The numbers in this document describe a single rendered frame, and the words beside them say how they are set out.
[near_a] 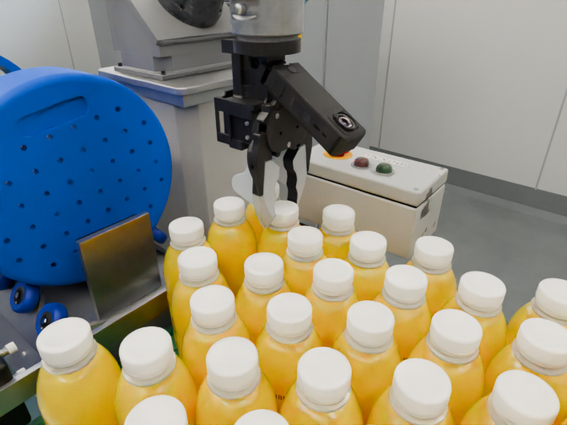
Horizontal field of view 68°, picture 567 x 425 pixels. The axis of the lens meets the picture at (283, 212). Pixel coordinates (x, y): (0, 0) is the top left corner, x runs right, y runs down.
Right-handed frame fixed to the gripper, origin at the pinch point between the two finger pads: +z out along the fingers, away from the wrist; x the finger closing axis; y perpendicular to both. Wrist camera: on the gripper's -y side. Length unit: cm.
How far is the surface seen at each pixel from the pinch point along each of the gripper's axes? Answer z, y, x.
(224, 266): 6.5, 4.4, 6.4
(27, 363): 20.5, 23.8, 26.2
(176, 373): 2.0, -7.9, 23.0
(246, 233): 2.8, 3.3, 3.2
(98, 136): -7.7, 22.5, 10.0
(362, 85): 25, 85, -172
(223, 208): -0.8, 5.4, 5.0
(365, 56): 9, 85, -173
